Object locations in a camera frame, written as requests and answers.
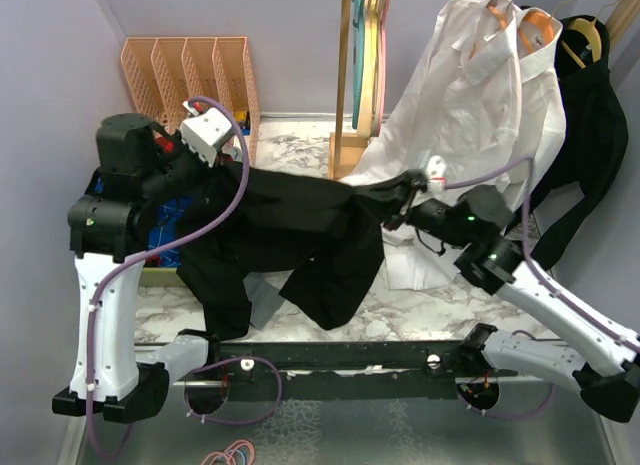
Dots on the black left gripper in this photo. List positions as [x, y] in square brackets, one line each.
[209, 176]

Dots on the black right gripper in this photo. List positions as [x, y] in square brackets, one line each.
[395, 221]

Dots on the black shirt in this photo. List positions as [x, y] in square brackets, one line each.
[595, 143]
[326, 234]

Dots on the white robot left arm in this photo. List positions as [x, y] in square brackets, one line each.
[142, 167]

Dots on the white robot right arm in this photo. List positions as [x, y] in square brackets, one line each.
[599, 359]

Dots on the blue plaid shirt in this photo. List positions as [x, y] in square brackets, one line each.
[170, 225]

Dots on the white shirt front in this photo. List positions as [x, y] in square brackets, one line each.
[467, 111]

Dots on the white shirt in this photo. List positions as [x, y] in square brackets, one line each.
[543, 122]
[467, 111]

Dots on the white shirt behind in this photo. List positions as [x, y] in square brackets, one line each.
[543, 122]

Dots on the orange hanger left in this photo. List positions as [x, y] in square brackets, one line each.
[494, 32]

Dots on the orange hanger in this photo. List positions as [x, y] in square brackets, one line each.
[494, 32]
[535, 30]

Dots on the hanging black shirt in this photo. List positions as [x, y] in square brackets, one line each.
[595, 143]

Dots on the orange hanger right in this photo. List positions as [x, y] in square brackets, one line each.
[535, 30]

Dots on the pink hanger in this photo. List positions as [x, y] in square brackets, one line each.
[385, 5]

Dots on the yellow grey stapler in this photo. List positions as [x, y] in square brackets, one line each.
[243, 119]

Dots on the pink plastic file organizer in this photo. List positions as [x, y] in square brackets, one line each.
[163, 72]

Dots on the green laundry basket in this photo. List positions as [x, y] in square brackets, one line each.
[160, 277]

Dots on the grey cloth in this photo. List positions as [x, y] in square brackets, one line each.
[264, 298]

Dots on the black base bar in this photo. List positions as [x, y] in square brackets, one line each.
[246, 382]

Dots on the coloured rubber bands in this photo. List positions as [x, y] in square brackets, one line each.
[240, 452]

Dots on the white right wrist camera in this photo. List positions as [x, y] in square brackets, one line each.
[434, 171]

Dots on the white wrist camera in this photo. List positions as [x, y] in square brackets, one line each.
[206, 130]
[434, 171]

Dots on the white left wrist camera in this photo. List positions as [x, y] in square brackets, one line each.
[206, 130]

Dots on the aluminium rail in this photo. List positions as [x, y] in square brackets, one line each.
[493, 398]

